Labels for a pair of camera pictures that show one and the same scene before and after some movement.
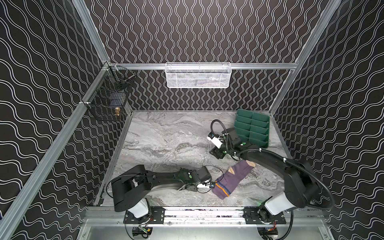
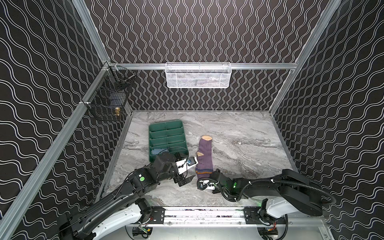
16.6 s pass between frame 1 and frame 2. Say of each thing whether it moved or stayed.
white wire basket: stayed
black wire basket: stayed
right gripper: moved
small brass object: stayed
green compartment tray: moved
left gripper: moved
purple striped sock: moved
